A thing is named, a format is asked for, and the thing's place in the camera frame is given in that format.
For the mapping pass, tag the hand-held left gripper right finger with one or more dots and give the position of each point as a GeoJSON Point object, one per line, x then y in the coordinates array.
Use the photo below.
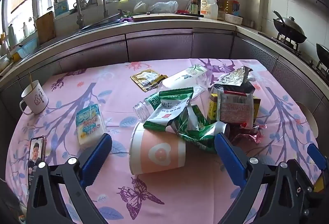
{"type": "Point", "coordinates": [228, 157]}

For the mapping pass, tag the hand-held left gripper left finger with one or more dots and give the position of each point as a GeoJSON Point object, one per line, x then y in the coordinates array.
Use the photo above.
{"type": "Point", "coordinates": [99, 157]}

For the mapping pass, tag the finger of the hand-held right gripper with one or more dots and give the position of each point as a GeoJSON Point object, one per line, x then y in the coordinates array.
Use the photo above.
{"type": "Point", "coordinates": [302, 175]}
{"type": "Point", "coordinates": [316, 157]}

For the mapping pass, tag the silver foil snack bag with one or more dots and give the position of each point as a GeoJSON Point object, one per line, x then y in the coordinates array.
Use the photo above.
{"type": "Point", "coordinates": [231, 76]}

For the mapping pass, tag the red foil wrapper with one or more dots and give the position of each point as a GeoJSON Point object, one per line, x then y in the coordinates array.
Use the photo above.
{"type": "Point", "coordinates": [246, 136]}

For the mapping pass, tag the tissue pack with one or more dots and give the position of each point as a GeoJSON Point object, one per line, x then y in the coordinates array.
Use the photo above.
{"type": "Point", "coordinates": [90, 123]}

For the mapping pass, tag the crumpled green foil wrapper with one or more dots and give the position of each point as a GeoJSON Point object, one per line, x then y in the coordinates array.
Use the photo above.
{"type": "Point", "coordinates": [198, 131]}

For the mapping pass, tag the white round plate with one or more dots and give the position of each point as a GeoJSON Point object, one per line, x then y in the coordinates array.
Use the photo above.
{"type": "Point", "coordinates": [307, 117]}

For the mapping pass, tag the white red snack packet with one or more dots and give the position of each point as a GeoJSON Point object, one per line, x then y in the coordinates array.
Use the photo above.
{"type": "Point", "coordinates": [235, 109]}

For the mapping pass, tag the small yellow snack wrapper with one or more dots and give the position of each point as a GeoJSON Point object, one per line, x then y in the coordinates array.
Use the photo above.
{"type": "Point", "coordinates": [257, 108]}

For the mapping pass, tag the pink floral tablecloth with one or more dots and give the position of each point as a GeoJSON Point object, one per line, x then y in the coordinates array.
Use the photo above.
{"type": "Point", "coordinates": [108, 100]}

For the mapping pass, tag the pink paper cup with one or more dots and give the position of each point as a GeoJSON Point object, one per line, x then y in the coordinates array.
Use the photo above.
{"type": "Point", "coordinates": [156, 152]}

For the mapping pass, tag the smartphone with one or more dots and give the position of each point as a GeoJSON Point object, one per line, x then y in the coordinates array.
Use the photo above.
{"type": "Point", "coordinates": [36, 154]}

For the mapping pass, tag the green white snack wrapper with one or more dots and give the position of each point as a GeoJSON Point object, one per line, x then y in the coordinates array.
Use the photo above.
{"type": "Point", "coordinates": [167, 108]}

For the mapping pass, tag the white enamel mug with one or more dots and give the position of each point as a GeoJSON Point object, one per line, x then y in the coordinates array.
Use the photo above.
{"type": "Point", "coordinates": [36, 100]}

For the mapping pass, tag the clear plastic bottle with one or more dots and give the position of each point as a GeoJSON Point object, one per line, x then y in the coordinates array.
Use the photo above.
{"type": "Point", "coordinates": [180, 80]}

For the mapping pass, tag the gold brown sachet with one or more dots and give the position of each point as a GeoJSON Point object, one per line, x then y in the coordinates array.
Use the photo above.
{"type": "Point", "coordinates": [146, 78]}

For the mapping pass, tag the wooden chopstick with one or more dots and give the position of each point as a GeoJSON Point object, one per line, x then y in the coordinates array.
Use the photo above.
{"type": "Point", "coordinates": [30, 80]}

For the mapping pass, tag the black frying pan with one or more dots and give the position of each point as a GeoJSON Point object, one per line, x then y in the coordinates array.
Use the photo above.
{"type": "Point", "coordinates": [323, 52]}

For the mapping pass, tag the gas stove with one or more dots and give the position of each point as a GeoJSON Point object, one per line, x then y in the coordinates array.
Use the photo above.
{"type": "Point", "coordinates": [287, 42]}

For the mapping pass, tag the grey kitchen cabinets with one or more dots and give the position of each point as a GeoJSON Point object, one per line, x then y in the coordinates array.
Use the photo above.
{"type": "Point", "coordinates": [159, 46]}

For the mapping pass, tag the black wok with lid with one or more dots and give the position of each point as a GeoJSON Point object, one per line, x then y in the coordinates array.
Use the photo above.
{"type": "Point", "coordinates": [289, 29]}

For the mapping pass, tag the blue plastic basin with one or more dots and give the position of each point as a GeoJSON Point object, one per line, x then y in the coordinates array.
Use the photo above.
{"type": "Point", "coordinates": [27, 48]}

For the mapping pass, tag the steel sink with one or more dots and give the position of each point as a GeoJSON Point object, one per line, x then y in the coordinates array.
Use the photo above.
{"type": "Point", "coordinates": [102, 22]}

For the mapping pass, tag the white plastic basket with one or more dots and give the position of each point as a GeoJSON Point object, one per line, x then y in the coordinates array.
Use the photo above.
{"type": "Point", "coordinates": [233, 19]}

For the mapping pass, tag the wooden cutting board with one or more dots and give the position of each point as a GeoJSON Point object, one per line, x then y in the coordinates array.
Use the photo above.
{"type": "Point", "coordinates": [45, 28]}

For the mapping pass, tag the square steel faucet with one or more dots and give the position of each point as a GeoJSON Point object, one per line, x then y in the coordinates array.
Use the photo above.
{"type": "Point", "coordinates": [77, 7]}

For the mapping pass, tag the white milk jug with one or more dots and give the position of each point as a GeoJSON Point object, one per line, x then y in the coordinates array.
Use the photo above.
{"type": "Point", "coordinates": [208, 6]}

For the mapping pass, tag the long flat cutting board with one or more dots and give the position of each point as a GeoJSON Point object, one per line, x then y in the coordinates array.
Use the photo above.
{"type": "Point", "coordinates": [159, 17]}

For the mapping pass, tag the yellow cooking oil bottle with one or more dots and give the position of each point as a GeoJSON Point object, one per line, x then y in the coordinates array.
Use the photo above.
{"type": "Point", "coordinates": [230, 2]}

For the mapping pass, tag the blue label detergent jug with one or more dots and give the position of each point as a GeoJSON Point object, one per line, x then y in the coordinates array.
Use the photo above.
{"type": "Point", "coordinates": [61, 6]}

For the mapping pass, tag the curved steel faucet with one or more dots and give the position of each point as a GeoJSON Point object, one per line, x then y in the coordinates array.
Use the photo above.
{"type": "Point", "coordinates": [102, 1]}

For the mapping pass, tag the green glass bottle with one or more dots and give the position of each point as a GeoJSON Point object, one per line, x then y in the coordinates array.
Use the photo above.
{"type": "Point", "coordinates": [195, 4]}

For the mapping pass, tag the clear plastic bag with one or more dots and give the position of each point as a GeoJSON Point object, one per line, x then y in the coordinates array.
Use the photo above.
{"type": "Point", "coordinates": [162, 6]}

